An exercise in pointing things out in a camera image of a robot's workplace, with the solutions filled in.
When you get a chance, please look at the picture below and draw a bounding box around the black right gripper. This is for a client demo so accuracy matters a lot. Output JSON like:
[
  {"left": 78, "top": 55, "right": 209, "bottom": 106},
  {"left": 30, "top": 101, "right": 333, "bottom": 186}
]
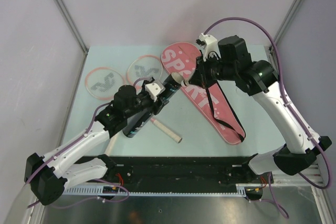
[{"left": 189, "top": 52, "right": 237, "bottom": 89}]

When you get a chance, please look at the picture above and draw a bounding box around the black shuttlecock tube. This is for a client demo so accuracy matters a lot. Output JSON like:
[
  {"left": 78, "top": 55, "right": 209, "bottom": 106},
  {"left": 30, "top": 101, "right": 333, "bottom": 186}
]
[{"left": 122, "top": 72, "right": 184, "bottom": 138}]

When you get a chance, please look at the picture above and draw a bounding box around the white shuttlecock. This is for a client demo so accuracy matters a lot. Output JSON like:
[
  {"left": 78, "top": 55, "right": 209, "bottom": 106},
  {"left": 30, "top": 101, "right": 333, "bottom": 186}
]
[{"left": 181, "top": 80, "right": 190, "bottom": 87}]

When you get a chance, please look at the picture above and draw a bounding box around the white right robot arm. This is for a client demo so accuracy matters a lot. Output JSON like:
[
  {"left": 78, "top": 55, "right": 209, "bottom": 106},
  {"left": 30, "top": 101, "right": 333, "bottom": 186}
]
[{"left": 187, "top": 34, "right": 331, "bottom": 183}]

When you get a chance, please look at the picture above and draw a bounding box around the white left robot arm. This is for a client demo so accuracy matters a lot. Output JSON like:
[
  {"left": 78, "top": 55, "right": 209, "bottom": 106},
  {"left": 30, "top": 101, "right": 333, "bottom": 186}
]
[{"left": 24, "top": 81, "right": 167, "bottom": 206}]

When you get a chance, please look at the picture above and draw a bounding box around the pink racket bag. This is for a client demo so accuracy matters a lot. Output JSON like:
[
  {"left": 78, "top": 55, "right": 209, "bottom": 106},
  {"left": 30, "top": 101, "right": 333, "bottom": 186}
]
[{"left": 161, "top": 42, "right": 246, "bottom": 145}]

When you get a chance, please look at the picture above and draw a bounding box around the pink racket rear head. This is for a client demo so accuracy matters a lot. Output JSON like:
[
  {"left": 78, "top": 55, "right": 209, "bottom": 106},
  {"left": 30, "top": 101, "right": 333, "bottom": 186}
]
[{"left": 84, "top": 66, "right": 127, "bottom": 155}]

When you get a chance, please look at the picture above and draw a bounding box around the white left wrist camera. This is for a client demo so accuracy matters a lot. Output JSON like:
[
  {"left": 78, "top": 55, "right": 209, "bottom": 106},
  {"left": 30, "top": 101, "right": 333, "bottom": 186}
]
[{"left": 144, "top": 80, "right": 165, "bottom": 102}]

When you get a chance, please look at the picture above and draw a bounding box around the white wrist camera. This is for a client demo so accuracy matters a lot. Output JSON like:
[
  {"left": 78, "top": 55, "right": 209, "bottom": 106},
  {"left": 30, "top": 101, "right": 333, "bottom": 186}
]
[
  {"left": 196, "top": 33, "right": 218, "bottom": 61},
  {"left": 144, "top": 80, "right": 165, "bottom": 102}
]

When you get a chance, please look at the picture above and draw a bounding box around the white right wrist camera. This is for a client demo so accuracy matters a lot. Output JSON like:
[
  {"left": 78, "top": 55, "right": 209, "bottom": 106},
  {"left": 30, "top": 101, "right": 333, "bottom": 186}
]
[{"left": 196, "top": 33, "right": 218, "bottom": 61}]

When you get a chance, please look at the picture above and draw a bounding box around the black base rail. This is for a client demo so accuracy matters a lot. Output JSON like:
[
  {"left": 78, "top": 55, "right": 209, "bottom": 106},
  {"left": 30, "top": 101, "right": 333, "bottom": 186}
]
[{"left": 100, "top": 156, "right": 273, "bottom": 195}]

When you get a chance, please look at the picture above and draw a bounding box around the grey slotted cable duct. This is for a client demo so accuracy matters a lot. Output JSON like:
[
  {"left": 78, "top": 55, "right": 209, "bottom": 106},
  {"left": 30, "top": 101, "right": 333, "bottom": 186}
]
[{"left": 64, "top": 185, "right": 246, "bottom": 197}]

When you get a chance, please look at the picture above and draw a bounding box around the right aluminium frame post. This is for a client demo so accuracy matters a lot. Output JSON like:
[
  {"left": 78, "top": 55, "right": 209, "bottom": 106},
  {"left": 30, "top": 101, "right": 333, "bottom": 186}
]
[{"left": 268, "top": 0, "right": 320, "bottom": 53}]

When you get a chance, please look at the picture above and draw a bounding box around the aluminium frame post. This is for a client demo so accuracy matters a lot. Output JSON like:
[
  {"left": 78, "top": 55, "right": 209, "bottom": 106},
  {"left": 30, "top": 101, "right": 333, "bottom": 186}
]
[
  {"left": 38, "top": 0, "right": 89, "bottom": 56},
  {"left": 268, "top": 0, "right": 320, "bottom": 53}
]

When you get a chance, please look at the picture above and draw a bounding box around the left aluminium frame post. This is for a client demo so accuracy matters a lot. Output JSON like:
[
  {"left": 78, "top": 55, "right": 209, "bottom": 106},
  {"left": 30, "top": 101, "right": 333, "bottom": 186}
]
[{"left": 38, "top": 0, "right": 89, "bottom": 56}]

